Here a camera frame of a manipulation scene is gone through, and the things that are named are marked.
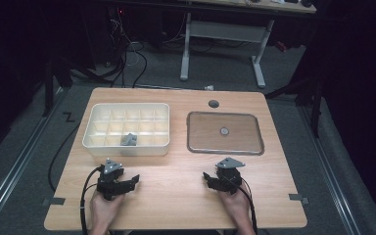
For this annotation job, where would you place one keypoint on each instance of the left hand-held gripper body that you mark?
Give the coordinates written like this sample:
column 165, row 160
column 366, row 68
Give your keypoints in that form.
column 109, row 184

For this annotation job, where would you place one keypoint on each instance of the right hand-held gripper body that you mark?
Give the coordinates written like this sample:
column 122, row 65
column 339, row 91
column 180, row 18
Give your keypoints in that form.
column 232, row 178

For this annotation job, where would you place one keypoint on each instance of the grey sock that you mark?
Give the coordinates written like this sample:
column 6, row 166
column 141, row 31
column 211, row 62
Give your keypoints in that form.
column 129, row 139

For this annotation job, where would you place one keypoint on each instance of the white compartment storage box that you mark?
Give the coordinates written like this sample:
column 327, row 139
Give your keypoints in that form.
column 127, row 124

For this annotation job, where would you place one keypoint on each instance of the person's left hand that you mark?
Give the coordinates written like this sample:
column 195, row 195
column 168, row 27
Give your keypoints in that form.
column 104, row 210

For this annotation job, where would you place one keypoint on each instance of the person's right hand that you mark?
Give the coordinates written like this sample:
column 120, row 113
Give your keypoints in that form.
column 236, row 205

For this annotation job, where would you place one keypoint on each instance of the transparent box lid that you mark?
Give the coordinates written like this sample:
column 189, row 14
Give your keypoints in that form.
column 225, row 143

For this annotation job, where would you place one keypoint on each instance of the small white floor object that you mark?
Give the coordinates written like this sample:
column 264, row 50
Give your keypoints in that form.
column 209, row 87

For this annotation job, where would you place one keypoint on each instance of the black metal stand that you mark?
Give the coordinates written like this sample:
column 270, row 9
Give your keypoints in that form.
column 315, row 107
column 49, row 88

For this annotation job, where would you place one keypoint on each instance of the white-legged desk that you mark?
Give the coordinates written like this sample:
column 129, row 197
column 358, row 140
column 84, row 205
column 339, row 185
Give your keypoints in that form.
column 225, row 31

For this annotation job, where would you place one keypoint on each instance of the metal floor rail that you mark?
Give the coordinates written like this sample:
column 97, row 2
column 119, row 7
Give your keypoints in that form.
column 16, row 169
column 329, row 169

